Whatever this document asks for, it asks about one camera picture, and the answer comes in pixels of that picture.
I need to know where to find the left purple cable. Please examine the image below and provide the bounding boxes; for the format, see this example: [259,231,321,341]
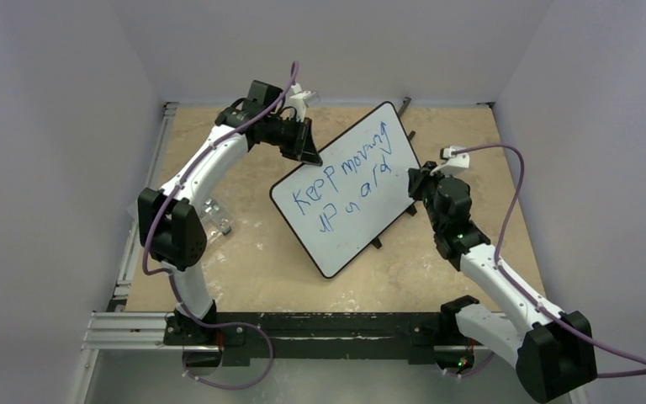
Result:
[141,61,300,330]

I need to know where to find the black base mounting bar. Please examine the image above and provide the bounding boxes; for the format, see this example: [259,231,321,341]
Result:
[163,311,489,369]

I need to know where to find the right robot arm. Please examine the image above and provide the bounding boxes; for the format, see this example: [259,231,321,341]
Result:
[408,162,599,403]

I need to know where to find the purple cable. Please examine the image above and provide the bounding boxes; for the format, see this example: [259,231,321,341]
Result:
[141,61,300,330]
[464,144,646,379]

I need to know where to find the clear plastic bag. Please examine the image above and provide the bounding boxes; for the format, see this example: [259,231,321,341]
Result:
[127,198,234,240]

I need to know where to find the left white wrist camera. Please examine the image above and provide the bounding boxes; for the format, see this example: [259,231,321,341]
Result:
[286,82,320,122]

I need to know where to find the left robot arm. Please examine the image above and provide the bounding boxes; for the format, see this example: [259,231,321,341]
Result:
[136,80,322,344]

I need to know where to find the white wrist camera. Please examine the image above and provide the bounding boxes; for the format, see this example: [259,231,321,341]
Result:
[430,146,470,176]
[286,82,320,122]

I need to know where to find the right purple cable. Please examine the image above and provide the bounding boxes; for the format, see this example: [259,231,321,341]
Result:
[464,144,646,379]

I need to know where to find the aluminium frame rail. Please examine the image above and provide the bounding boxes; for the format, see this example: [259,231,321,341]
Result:
[66,102,179,404]

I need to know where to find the white whiteboard black frame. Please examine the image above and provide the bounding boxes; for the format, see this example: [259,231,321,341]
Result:
[269,101,421,279]

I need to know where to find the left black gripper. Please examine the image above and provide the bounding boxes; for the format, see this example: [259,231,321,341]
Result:
[265,115,322,167]

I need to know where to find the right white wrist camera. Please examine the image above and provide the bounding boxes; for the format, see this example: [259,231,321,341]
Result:
[430,146,470,176]

